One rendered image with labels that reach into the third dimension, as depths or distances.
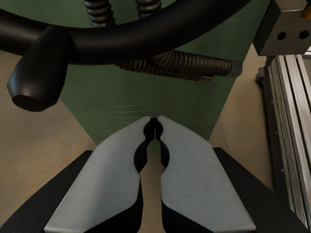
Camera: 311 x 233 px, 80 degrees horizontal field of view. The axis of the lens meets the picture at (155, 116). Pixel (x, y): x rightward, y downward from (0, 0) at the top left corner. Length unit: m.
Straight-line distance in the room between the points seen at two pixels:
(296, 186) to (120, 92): 0.56
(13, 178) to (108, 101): 0.63
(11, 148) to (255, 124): 1.13
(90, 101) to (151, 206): 0.46
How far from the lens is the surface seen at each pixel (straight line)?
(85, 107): 0.55
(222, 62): 0.29
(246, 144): 0.91
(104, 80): 0.45
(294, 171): 0.71
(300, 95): 0.84
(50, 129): 1.04
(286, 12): 0.36
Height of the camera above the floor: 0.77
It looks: 58 degrees down
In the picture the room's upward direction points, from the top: 5 degrees counter-clockwise
